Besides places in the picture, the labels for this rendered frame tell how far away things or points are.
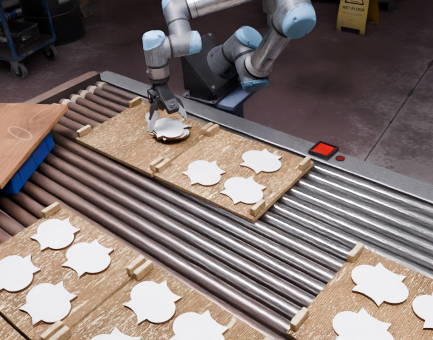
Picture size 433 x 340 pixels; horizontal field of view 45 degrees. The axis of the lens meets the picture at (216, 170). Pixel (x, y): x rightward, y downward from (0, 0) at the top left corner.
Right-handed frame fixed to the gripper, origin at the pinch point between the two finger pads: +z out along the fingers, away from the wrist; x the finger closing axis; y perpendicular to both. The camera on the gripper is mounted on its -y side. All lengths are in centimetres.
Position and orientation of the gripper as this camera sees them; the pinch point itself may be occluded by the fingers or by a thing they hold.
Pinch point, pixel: (168, 127)
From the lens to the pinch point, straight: 191.7
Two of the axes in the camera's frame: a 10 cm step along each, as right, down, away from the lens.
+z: 0.7, 8.1, 5.8
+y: -5.1, -4.7, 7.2
